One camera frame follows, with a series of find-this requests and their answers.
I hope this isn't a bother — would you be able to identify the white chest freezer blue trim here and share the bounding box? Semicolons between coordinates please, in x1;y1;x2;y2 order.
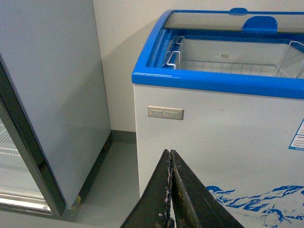
132;9;304;228

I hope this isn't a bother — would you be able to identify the silver brand nameplate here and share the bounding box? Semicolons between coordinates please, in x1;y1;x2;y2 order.
147;106;184;120

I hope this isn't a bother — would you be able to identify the grey upright display fridge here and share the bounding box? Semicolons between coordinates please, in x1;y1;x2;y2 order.
0;0;111;216

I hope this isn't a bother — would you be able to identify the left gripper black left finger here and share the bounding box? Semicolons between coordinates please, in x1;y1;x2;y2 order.
121;149;174;228

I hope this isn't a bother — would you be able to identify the white wire freezer basket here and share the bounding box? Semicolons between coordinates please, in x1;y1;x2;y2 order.
161;37;304;79

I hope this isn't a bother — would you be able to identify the blue framed glass freezer lid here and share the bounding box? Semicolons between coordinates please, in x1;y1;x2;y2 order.
164;8;304;34

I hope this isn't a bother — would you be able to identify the blue instruction sticker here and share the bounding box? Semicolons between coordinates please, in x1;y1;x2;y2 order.
288;120;304;151

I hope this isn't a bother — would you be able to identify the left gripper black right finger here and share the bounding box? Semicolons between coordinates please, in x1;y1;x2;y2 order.
171;150;243;228

